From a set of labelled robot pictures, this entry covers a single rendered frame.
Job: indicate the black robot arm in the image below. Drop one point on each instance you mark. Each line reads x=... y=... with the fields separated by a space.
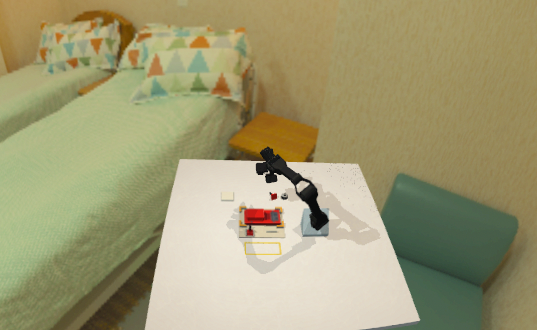
x=279 y=166

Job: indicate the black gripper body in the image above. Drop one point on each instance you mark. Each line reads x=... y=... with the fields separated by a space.
x=271 y=178

